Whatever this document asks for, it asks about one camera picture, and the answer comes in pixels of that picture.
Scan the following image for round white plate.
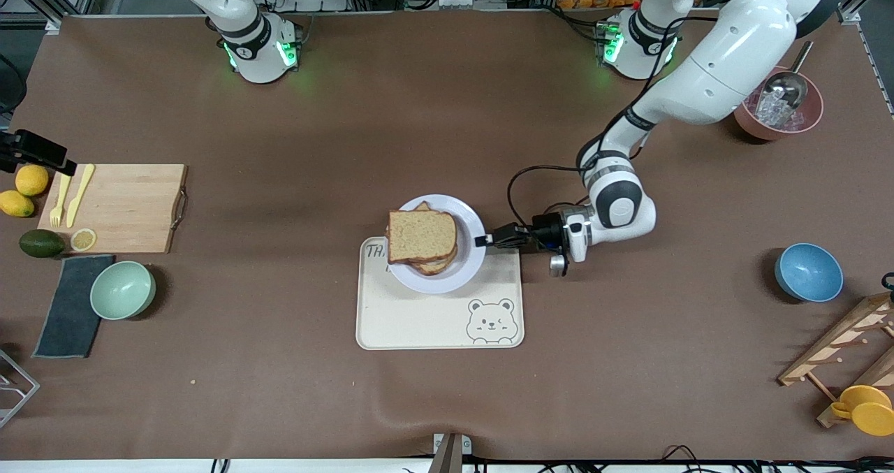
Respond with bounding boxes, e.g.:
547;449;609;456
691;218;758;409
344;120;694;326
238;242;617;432
388;194;487;294

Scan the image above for plain brown bread slice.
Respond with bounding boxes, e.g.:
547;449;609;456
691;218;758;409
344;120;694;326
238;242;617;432
388;210;457;264

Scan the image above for yellow plastic knife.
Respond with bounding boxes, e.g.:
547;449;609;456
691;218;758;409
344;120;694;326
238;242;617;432
66;163;96;228

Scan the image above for round yellow lemon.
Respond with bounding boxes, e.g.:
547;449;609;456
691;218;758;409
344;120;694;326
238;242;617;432
15;165;50;197

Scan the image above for yellow plastic fork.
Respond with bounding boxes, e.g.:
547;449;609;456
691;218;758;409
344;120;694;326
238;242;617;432
49;170;73;228

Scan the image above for oval yellow lemon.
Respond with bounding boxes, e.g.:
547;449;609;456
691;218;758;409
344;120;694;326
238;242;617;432
0;190;35;218

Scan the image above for wooden cutting board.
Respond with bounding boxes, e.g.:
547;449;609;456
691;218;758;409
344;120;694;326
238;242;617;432
37;163;189;254

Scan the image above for toast with fried egg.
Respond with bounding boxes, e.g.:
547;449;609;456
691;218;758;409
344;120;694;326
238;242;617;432
411;201;460;276

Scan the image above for green avocado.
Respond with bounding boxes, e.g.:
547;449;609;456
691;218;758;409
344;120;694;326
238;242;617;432
19;229;66;259

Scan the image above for cream tray with bear print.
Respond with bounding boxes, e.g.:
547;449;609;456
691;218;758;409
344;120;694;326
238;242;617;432
356;234;525;350

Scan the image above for mint green bowl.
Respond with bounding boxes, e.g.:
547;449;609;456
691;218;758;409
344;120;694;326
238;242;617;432
89;261;156;321

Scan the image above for dark grey cloth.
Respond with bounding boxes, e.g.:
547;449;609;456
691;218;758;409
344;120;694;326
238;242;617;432
32;254;116;359

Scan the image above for clear ice cubes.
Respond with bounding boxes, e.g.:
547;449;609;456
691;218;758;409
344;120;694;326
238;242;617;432
751;87;800;130

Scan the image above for blue bowl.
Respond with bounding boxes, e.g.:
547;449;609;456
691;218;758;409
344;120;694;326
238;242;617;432
774;242;844;303

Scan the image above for pink bowl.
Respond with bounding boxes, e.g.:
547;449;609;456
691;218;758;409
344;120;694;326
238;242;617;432
733;66;825;140

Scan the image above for metal scoop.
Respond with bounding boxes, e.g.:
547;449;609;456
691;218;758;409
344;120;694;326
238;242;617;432
765;41;814;107

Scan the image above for wooden cup rack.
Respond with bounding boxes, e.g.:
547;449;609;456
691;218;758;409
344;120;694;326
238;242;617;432
777;293;894;429

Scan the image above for yellow cup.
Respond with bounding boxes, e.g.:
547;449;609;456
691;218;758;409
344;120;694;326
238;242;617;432
830;385;894;437

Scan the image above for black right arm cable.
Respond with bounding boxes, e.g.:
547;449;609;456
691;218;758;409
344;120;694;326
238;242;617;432
0;52;29;115

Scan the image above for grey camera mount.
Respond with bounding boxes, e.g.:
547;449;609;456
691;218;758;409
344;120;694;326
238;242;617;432
427;432;472;473

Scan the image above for metal wire rack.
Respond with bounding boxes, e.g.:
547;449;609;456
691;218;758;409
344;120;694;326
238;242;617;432
0;349;41;428

